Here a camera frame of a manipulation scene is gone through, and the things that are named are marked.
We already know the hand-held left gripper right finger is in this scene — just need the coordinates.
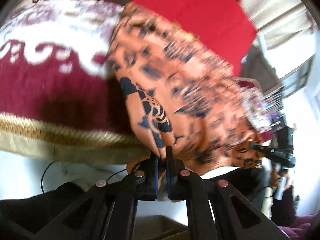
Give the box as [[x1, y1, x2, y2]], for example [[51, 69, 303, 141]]
[[165, 145, 288, 240]]

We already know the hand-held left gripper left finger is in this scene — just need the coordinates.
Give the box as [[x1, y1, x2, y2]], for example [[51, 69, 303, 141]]
[[30, 153, 161, 240]]

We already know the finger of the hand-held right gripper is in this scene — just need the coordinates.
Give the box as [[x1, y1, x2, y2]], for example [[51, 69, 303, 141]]
[[250, 142, 277, 160]]

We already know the orange black floral garment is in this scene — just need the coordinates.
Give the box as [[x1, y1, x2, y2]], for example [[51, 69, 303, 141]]
[[106, 2, 264, 174]]

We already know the person's right forearm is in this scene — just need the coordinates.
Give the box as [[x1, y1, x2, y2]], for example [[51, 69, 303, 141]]
[[271, 185, 300, 227]]

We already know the person's right hand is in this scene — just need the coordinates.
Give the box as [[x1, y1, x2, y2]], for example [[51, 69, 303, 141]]
[[271, 167, 288, 190]]

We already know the cardboard box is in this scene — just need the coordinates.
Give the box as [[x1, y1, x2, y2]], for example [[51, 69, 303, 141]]
[[134, 214, 190, 240]]

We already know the window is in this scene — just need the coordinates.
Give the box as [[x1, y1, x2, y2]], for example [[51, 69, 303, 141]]
[[279, 54, 316, 101]]

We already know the beige textured curtain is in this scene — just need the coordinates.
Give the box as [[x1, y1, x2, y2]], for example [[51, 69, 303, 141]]
[[237, 0, 314, 51]]

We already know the red cloth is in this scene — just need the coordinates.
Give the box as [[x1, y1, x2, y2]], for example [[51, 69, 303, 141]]
[[130, 0, 258, 78]]

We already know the maroon cream patterned plush blanket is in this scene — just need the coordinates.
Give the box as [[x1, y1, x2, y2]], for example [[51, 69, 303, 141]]
[[0, 0, 273, 166]]

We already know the black cable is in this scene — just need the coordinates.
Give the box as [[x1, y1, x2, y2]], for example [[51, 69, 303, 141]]
[[41, 161, 128, 196]]

